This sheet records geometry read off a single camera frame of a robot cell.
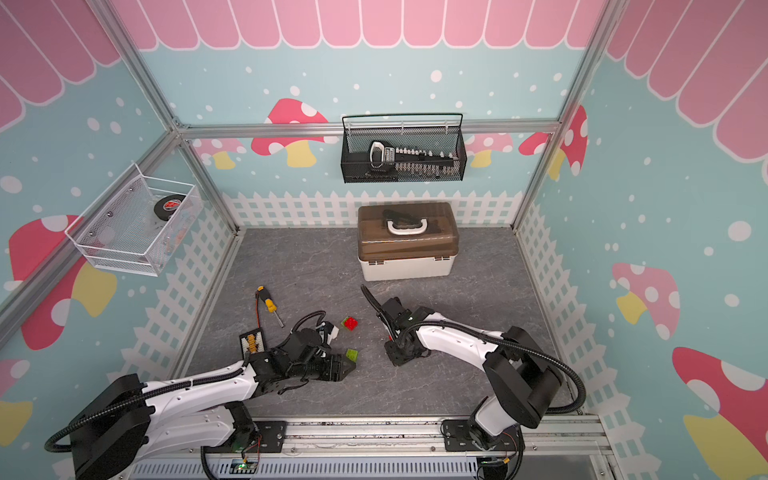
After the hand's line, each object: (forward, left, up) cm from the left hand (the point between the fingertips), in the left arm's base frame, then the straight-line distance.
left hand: (346, 372), depth 82 cm
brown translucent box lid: (+37, -17, +18) cm, 44 cm away
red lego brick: (+15, 0, 0) cm, 15 cm away
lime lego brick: (+15, +3, -1) cm, 15 cm away
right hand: (+5, -15, -1) cm, 16 cm away
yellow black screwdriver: (+23, +28, -2) cm, 36 cm away
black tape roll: (+33, +48, +31) cm, 66 cm away
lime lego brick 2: (+6, -1, -2) cm, 6 cm away
